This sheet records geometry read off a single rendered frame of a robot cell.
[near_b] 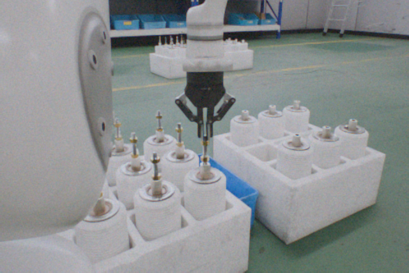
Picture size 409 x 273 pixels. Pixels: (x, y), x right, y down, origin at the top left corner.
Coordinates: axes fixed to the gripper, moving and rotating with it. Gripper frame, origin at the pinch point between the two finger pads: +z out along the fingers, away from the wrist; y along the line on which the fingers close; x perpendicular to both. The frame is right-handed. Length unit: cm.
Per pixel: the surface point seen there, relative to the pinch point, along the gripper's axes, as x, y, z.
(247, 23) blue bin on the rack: -525, -120, 5
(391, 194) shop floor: -26, -66, 36
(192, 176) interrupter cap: 0.6, 2.8, 10.6
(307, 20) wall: -679, -292, 6
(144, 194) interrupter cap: 6.8, 12.8, 10.6
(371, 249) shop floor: -1, -45, 36
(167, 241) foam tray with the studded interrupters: 12.2, 8.3, 18.0
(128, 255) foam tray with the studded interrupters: 15.2, 15.6, 18.2
